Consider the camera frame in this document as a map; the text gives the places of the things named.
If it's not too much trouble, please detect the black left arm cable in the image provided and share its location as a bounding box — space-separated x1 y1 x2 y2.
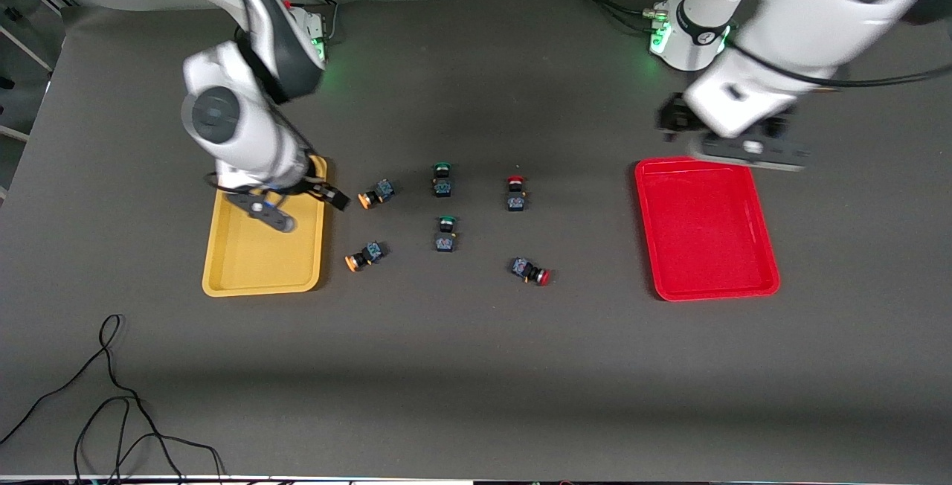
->
733 42 952 91

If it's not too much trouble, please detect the white shelf frame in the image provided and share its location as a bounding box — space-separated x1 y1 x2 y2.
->
0 20 54 145

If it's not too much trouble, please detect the yellow push button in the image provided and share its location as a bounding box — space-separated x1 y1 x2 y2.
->
358 179 396 210
344 241 388 272

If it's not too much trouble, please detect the thin black loose cable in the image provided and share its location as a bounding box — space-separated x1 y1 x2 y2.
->
0 313 228 485

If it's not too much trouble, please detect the red plastic tray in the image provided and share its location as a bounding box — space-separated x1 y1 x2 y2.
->
634 157 781 301

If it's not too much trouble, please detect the yellow plastic tray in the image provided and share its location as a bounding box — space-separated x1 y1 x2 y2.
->
202 155 329 298

